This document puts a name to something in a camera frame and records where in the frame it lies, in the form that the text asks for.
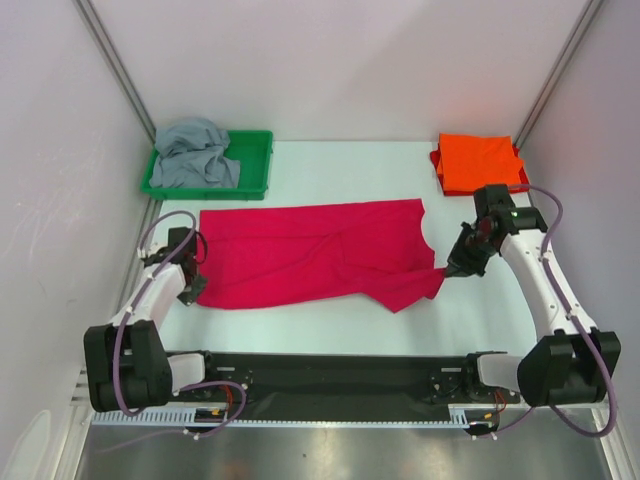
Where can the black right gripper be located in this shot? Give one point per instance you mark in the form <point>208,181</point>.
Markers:
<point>465,254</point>

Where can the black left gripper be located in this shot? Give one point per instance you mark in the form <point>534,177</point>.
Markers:
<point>187,298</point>

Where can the crimson red t shirt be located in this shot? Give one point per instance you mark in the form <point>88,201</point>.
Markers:
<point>268,257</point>

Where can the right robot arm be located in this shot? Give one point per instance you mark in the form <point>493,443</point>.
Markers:
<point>572,360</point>

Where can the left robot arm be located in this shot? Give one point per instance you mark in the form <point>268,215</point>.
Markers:
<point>140,340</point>

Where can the folded orange t shirt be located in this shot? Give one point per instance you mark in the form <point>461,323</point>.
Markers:
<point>471,162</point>

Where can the crumpled grey t shirt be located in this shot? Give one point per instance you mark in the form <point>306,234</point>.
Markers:
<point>191,155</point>

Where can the green plastic bin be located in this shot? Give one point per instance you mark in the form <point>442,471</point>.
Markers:
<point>252,148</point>

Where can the aluminium front extrusion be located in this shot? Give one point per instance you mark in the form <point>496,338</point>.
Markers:
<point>336,390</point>

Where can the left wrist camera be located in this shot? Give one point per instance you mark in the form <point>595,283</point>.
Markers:
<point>195,252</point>

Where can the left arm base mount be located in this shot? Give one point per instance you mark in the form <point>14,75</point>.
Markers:
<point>233,367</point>

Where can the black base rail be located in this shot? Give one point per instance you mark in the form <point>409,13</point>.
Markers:
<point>341,382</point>

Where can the white slotted cable duct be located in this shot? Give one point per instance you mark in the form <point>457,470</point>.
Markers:
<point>201,417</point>

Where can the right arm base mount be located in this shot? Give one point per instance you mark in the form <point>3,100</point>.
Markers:
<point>456,380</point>

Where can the aluminium frame post right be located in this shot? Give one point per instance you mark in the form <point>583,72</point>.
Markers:
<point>577,35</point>

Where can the aluminium frame post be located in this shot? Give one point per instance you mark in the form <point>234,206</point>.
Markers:
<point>109,52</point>
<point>577,35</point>

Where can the aluminium frame post left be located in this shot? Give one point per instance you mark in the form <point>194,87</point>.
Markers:
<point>109,52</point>

